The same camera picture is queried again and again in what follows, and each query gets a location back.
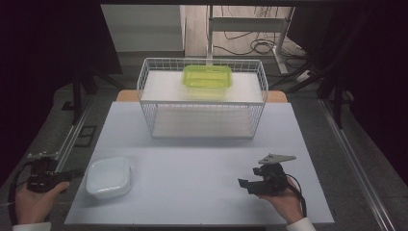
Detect clear container with green lid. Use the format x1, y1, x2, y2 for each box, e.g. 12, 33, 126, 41
181, 64, 234, 98

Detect person's left hand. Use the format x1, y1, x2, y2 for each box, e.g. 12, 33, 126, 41
13, 180, 70, 225

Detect person's right hand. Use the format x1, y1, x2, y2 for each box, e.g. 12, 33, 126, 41
256, 177, 304, 225

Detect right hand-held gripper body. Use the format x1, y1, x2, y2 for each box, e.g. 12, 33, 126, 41
251, 152, 297, 196

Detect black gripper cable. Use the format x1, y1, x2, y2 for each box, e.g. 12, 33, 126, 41
284, 173, 309, 218
7, 159, 35, 226

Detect black stand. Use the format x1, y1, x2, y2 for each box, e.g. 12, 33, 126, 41
268, 13, 370, 130
62, 62, 127, 126

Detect wooden table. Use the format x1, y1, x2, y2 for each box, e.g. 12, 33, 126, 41
115, 89, 289, 104

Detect white wire basket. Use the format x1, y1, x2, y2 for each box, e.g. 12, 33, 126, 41
137, 57, 269, 141

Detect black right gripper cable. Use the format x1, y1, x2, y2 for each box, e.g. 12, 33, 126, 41
284, 173, 309, 218

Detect white plastic container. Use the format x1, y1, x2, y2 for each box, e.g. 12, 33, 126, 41
85, 156, 133, 199

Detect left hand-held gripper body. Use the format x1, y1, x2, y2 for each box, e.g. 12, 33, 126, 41
26, 151, 69, 193

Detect white metal desk frame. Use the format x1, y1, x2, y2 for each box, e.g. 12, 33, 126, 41
206, 5, 296, 76

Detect black floor cables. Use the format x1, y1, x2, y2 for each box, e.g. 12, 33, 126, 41
213, 5, 306, 58

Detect white cabinet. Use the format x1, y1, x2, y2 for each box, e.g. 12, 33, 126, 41
100, 4, 187, 59

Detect aluminium rail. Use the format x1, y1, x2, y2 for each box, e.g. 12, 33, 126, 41
56, 95, 94, 172
318, 97, 396, 231

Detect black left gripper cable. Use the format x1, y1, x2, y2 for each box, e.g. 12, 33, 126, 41
7, 159, 35, 226

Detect white power strip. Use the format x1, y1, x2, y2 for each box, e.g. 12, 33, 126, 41
293, 69, 315, 84

